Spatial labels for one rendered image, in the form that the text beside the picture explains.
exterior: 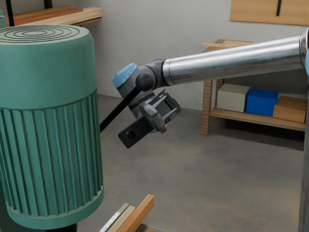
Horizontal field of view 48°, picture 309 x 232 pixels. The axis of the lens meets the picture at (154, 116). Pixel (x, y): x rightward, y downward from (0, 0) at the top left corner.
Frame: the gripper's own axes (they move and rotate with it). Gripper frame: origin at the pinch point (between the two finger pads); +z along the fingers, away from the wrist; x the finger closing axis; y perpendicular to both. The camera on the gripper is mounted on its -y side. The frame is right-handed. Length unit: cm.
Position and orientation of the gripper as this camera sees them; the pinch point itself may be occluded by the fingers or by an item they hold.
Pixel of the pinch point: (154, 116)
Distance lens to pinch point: 75.8
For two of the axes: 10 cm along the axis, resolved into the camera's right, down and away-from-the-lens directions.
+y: 7.6, -6.4, 0.9
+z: 0.7, -0.6, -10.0
